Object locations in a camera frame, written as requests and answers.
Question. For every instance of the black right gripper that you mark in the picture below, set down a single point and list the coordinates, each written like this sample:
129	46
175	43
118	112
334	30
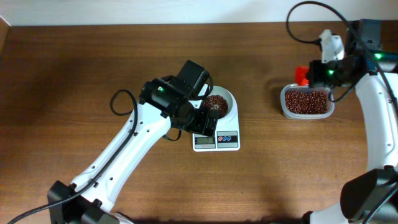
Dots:
313	75

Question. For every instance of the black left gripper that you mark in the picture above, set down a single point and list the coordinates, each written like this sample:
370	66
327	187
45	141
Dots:
204	113

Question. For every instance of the orange measuring scoop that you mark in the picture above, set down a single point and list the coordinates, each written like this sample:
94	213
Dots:
301	75

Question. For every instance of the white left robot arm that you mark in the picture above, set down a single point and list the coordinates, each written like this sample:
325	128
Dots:
164	103

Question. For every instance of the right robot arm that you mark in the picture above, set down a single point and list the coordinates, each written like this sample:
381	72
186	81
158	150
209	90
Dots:
371	197

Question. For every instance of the red beans in bowl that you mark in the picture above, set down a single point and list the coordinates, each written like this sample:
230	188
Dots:
216	102

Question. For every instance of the white bowl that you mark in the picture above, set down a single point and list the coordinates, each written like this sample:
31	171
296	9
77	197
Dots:
230	99

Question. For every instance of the white kitchen scale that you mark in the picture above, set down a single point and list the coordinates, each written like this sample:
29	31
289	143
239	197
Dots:
226	136

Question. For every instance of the clear plastic container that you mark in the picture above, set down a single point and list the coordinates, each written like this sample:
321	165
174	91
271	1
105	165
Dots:
305	89

